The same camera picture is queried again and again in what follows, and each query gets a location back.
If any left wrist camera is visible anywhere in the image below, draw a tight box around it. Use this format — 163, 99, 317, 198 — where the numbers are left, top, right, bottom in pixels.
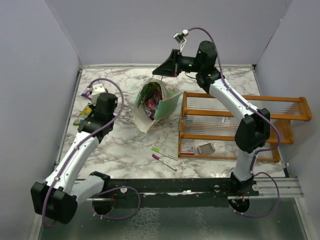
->
87, 83, 108, 105

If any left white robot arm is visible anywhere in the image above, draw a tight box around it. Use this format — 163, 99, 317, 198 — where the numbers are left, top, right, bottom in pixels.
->
30, 92, 118, 224

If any yellow green snack packet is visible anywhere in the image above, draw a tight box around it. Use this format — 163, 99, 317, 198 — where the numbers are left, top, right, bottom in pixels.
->
72, 103, 92, 126

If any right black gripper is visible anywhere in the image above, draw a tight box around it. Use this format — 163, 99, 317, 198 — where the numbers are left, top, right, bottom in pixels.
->
153, 49, 204, 78

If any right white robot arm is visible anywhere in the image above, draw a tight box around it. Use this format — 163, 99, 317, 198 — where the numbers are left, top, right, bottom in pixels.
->
152, 40, 270, 196

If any red white card box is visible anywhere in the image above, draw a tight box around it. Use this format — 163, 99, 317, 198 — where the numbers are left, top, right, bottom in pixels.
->
180, 146, 195, 155

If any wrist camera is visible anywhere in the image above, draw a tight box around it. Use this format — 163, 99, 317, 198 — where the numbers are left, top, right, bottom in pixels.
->
87, 83, 108, 105
173, 29, 189, 52

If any wooden rack with clear rods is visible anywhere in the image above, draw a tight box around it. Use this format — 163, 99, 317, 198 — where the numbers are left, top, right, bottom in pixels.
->
177, 92, 312, 160

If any purple snack packet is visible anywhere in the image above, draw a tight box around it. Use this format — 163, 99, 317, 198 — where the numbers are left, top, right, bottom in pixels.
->
81, 86, 93, 100

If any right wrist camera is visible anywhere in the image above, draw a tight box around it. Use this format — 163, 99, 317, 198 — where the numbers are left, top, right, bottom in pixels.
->
173, 29, 189, 52

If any green printed paper bag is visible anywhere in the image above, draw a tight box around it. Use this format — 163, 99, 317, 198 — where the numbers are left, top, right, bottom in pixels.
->
132, 77, 182, 133

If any red snack packet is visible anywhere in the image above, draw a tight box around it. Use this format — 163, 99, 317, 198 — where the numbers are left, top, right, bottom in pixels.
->
143, 90, 163, 121

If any purple capped pen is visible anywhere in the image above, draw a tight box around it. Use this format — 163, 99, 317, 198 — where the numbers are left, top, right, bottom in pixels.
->
152, 154, 177, 172

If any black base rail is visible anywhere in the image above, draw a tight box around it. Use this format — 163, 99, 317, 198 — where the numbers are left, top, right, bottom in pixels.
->
92, 177, 259, 215

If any small open cardboard box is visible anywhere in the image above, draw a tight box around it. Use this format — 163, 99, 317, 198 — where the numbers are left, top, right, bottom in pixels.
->
197, 143, 215, 156

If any green capped pen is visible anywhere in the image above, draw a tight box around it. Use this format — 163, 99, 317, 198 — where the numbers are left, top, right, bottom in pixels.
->
151, 147, 179, 161

